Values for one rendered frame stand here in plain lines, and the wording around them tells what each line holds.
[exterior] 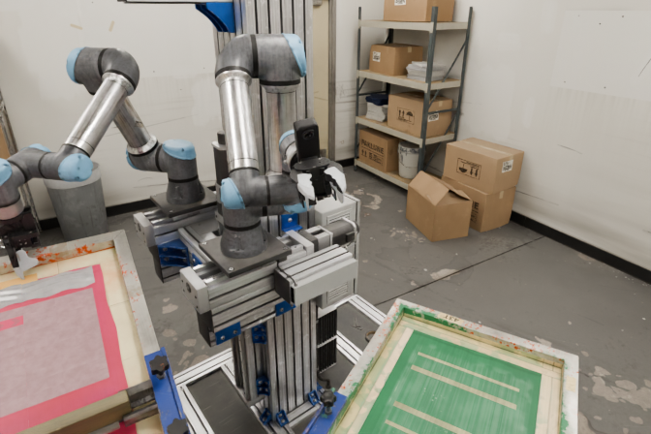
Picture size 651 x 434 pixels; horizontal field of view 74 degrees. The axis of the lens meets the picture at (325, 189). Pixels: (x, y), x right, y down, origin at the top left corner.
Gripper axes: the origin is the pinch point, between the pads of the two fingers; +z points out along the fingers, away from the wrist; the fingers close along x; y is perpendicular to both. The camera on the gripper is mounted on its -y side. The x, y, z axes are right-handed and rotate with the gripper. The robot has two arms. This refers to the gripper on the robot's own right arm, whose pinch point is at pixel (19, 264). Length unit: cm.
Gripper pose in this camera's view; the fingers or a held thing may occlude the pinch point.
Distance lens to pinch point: 157.2
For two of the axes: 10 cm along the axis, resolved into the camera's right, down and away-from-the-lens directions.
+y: 8.6, -2.0, 4.7
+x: -4.9, -5.7, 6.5
